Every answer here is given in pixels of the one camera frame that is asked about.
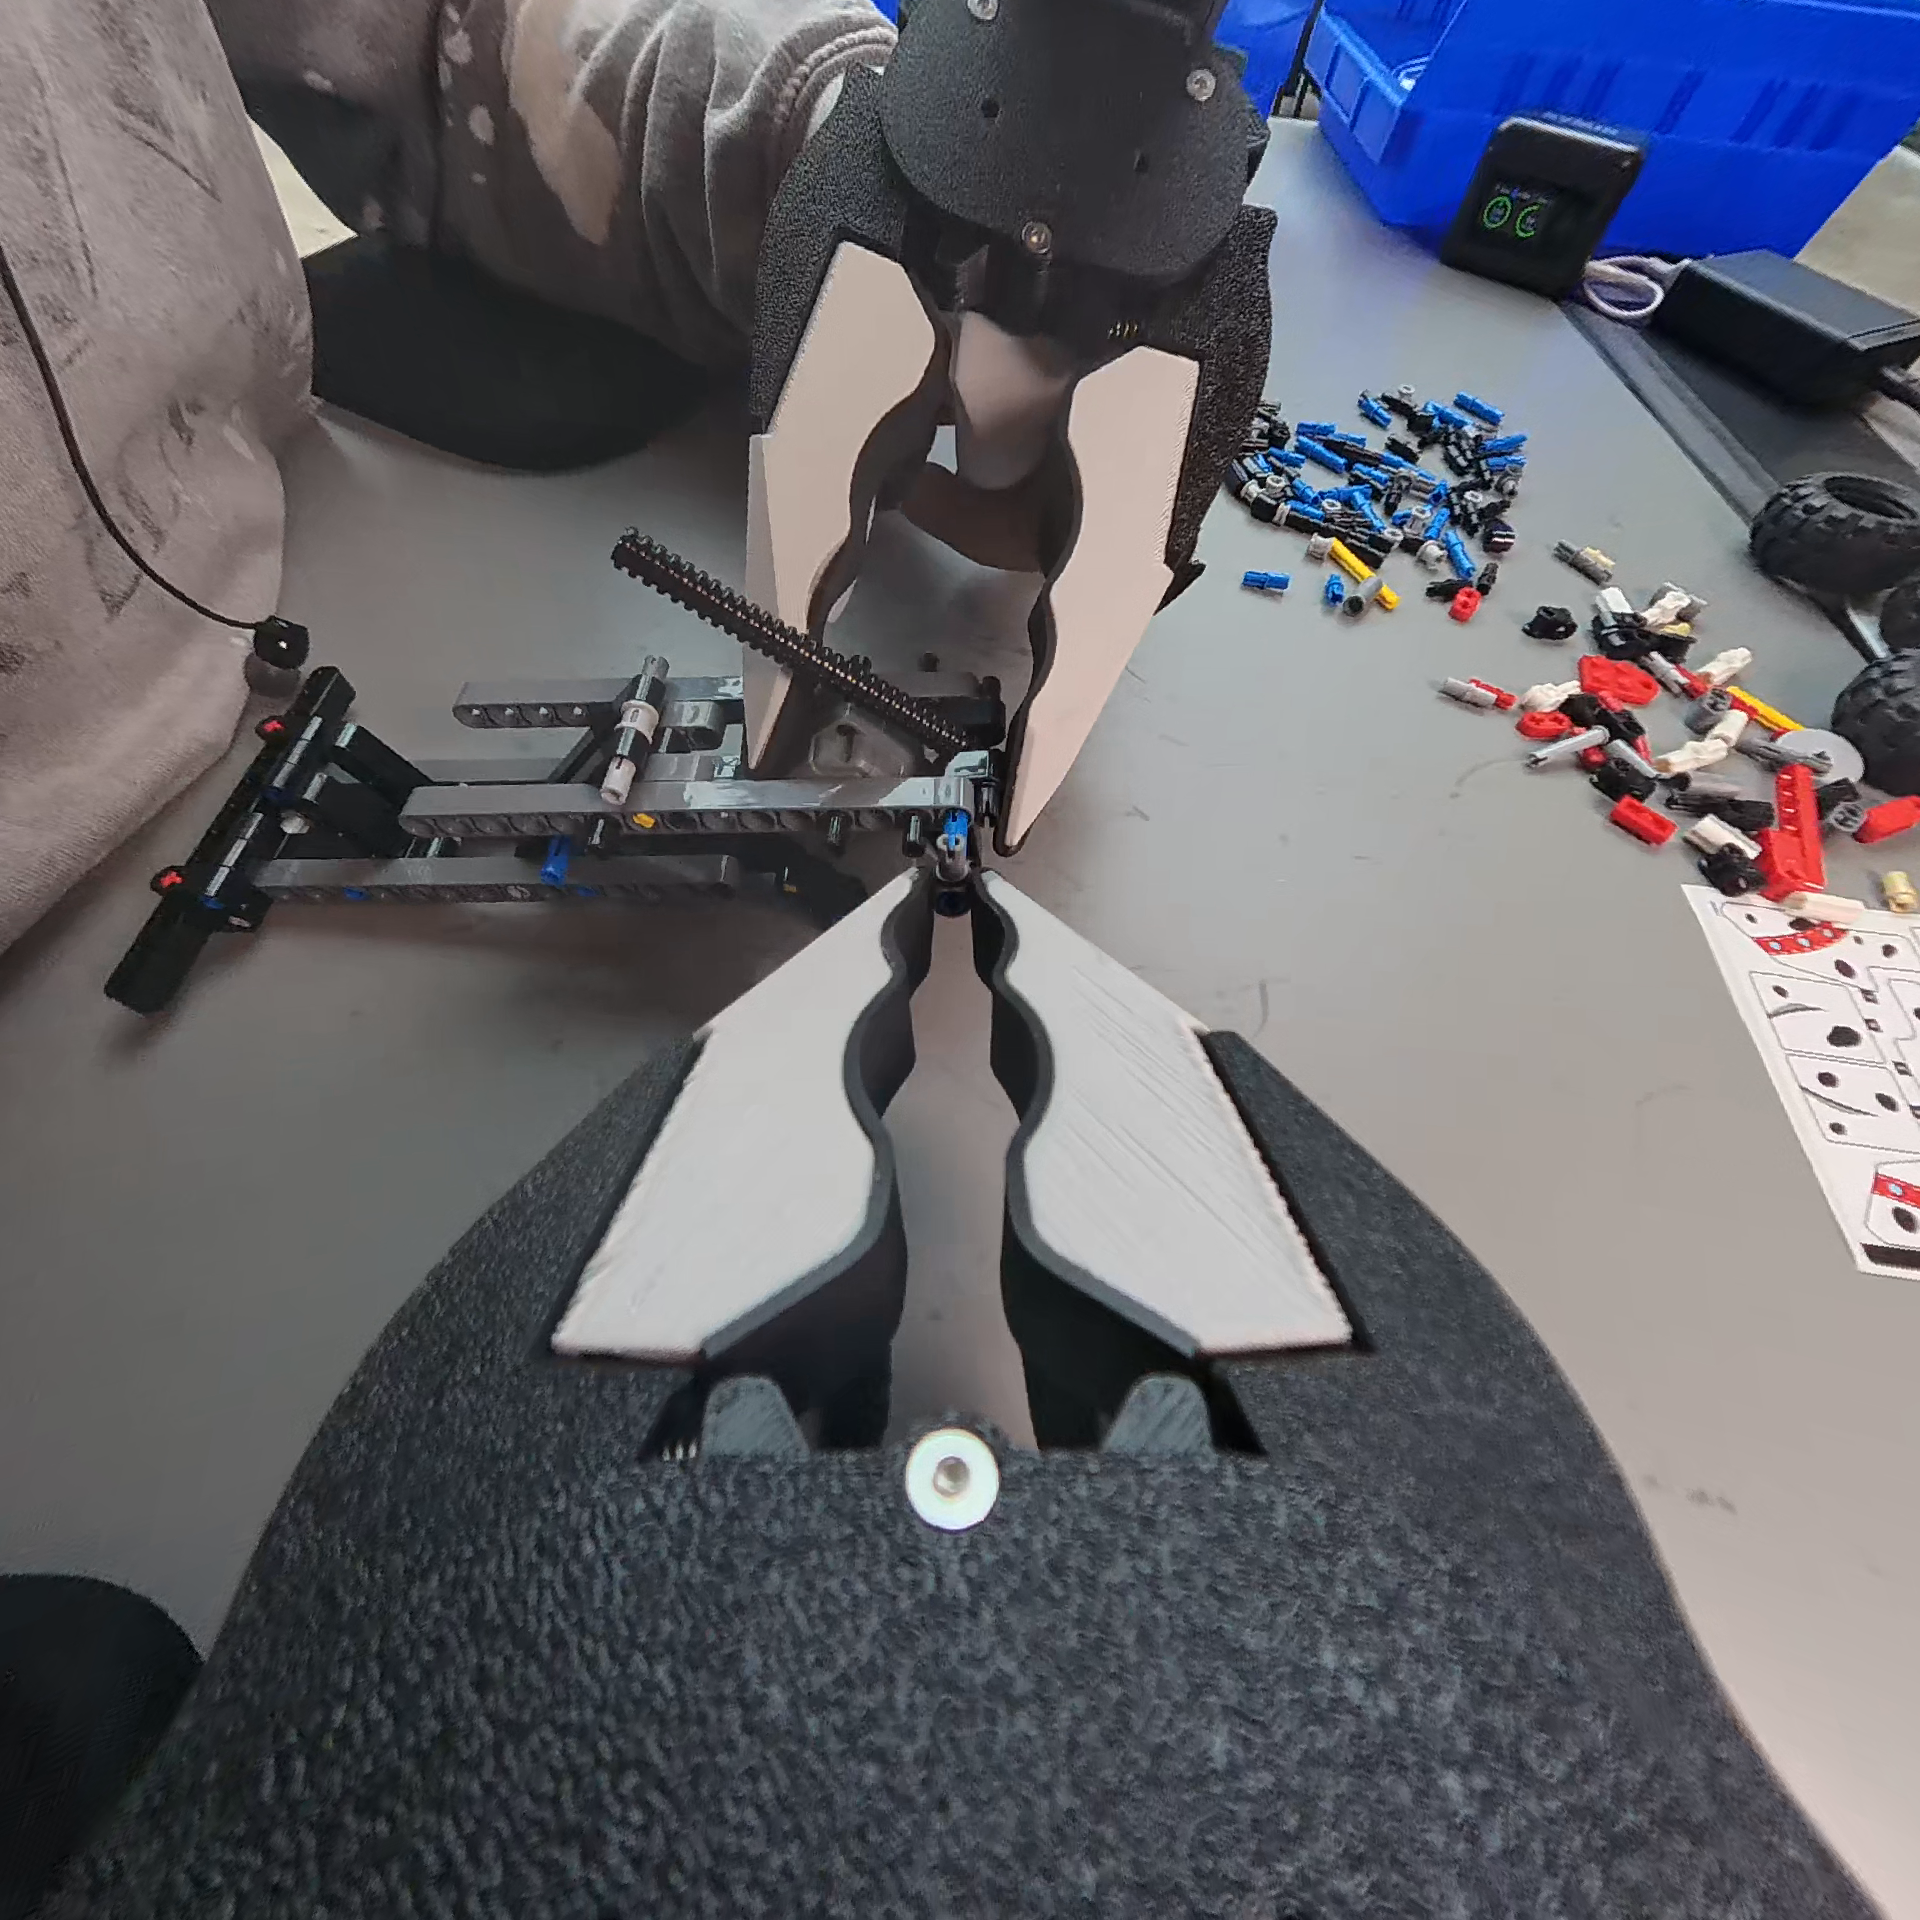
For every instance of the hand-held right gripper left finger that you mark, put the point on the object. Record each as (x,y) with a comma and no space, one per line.
(735,1199)

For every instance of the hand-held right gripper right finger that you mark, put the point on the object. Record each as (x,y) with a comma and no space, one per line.
(1170,1199)

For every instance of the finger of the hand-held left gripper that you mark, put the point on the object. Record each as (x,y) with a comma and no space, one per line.
(1124,509)
(841,423)

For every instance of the pile of blue black pins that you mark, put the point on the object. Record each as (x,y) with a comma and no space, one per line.
(1382,498)

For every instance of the blue toy pin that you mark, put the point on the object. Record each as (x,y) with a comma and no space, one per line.
(951,840)

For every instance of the grey toy brick chassis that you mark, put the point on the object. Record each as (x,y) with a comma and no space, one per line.
(603,803)

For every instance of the pile of red white bricks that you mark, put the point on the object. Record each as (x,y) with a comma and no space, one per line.
(1679,753)

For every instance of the person's left forearm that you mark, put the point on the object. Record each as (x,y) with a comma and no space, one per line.
(603,151)

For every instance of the grey desk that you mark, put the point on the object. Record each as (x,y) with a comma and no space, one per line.
(361,1199)

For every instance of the black desk strip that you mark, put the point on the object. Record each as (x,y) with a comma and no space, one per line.
(1770,453)

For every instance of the blue plastic bin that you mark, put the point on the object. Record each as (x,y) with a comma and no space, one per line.
(1261,45)
(1679,93)

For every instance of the black power unit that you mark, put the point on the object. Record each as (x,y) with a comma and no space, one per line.
(1539,202)

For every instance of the white sticker sheet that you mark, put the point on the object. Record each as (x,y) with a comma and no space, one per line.
(1828,1066)

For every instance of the black power adapter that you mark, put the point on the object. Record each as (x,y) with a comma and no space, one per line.
(1799,323)

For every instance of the black toy tyre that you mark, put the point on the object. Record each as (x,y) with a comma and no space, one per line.
(1886,719)
(1835,533)

